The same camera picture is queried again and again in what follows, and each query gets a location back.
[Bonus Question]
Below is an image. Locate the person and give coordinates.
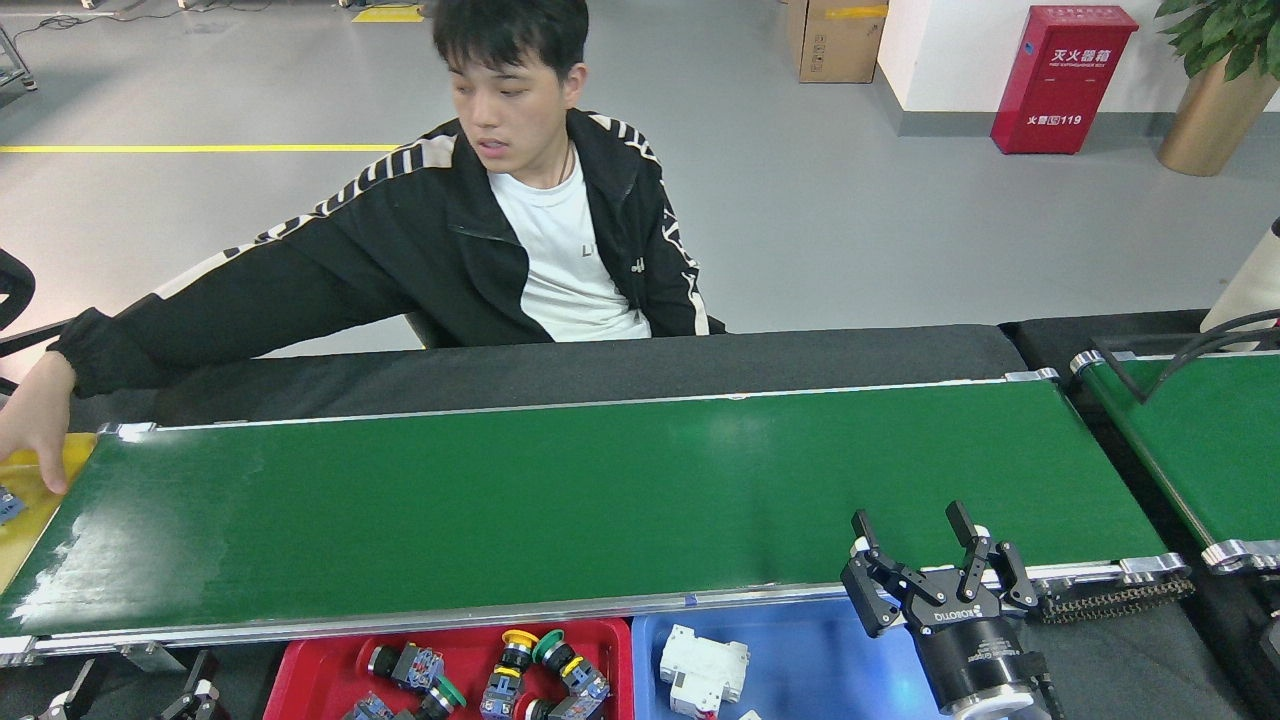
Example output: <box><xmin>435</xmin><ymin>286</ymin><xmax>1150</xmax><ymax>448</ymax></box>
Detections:
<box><xmin>0</xmin><ymin>0</ymin><xmax>726</xmax><ymax>496</ymax></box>

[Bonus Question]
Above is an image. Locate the black office chair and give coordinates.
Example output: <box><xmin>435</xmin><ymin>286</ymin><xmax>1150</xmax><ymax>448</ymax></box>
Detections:
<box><xmin>0</xmin><ymin>248</ymin><xmax>71</xmax><ymax>361</ymax></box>

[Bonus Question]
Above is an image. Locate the yellow push button switch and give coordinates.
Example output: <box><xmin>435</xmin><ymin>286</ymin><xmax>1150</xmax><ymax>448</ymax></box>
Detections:
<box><xmin>478</xmin><ymin>629</ymin><xmax>542</xmax><ymax>720</ymax></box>

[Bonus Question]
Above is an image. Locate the red fire extinguisher box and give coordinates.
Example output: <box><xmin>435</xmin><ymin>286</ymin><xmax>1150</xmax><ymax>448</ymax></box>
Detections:
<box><xmin>990</xmin><ymin>5</ymin><xmax>1139</xmax><ymax>156</ymax></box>

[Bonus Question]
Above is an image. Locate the metal rack frame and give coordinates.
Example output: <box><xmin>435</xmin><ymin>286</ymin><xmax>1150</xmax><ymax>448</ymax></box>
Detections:
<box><xmin>0</xmin><ymin>25</ymin><xmax>39</xmax><ymax>93</ymax></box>

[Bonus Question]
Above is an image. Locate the conveyor drive chain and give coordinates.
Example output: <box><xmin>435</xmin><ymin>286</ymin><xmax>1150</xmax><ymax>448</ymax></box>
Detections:
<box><xmin>1035</xmin><ymin>575</ymin><xmax>1196</xmax><ymax>626</ymax></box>

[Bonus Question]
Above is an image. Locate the small red mushroom switch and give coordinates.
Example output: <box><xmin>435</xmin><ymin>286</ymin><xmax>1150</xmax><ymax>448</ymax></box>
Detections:
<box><xmin>364</xmin><ymin>642</ymin><xmax>447</xmax><ymax>694</ymax></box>

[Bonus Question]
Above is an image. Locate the potted plant gold pot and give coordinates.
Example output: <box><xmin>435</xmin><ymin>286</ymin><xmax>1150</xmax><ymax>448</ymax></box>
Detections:
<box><xmin>1155</xmin><ymin>0</ymin><xmax>1280</xmax><ymax>178</ymax></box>

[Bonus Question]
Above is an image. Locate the green conveyor belt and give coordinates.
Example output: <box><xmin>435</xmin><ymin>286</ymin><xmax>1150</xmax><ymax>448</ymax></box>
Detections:
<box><xmin>0</xmin><ymin>368</ymin><xmax>1196</xmax><ymax>669</ymax></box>
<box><xmin>1070</xmin><ymin>345</ymin><xmax>1280</xmax><ymax>576</ymax></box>

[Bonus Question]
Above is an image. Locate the person's right hand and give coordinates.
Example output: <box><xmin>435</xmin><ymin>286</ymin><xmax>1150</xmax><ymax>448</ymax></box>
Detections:
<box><xmin>0</xmin><ymin>352</ymin><xmax>76</xmax><ymax>496</ymax></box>

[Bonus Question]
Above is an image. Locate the cardboard box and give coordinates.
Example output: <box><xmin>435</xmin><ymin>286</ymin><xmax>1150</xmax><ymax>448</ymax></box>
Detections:
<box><xmin>787</xmin><ymin>0</ymin><xmax>889</xmax><ymax>84</ymax></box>

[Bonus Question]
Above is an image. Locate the black cable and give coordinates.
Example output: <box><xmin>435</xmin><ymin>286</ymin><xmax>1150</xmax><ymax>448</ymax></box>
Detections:
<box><xmin>1090</xmin><ymin>310</ymin><xmax>1280</xmax><ymax>404</ymax></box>

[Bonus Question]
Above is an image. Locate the blue plastic tray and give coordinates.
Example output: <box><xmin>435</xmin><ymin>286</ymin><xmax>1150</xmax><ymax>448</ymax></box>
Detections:
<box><xmin>630</xmin><ymin>595</ymin><xmax>951</xmax><ymax>720</ymax></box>

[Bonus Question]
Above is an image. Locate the red plastic tray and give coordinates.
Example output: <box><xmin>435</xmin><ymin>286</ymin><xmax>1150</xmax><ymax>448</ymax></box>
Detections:
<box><xmin>262</xmin><ymin>617</ymin><xmax>634</xmax><ymax>720</ymax></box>

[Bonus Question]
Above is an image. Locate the yellow plastic tray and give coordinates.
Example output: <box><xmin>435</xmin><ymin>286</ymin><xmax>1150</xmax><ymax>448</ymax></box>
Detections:
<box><xmin>0</xmin><ymin>432</ymin><xmax>99</xmax><ymax>593</ymax></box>

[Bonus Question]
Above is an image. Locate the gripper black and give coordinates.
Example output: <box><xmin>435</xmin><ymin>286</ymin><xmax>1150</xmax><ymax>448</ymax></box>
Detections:
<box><xmin>840</xmin><ymin>500</ymin><xmax>1051</xmax><ymax>716</ymax></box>

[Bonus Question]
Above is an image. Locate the white bottle black cap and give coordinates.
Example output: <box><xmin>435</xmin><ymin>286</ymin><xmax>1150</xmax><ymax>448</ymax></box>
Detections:
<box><xmin>1200</xmin><ymin>218</ymin><xmax>1280</xmax><ymax>336</ymax></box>

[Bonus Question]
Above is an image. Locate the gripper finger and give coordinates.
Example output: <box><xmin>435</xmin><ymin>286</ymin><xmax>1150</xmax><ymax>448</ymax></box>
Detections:
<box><xmin>155</xmin><ymin>650</ymin><xmax>221</xmax><ymax>720</ymax></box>
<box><xmin>35</xmin><ymin>655</ymin><xmax>111</xmax><ymax>720</ymax></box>

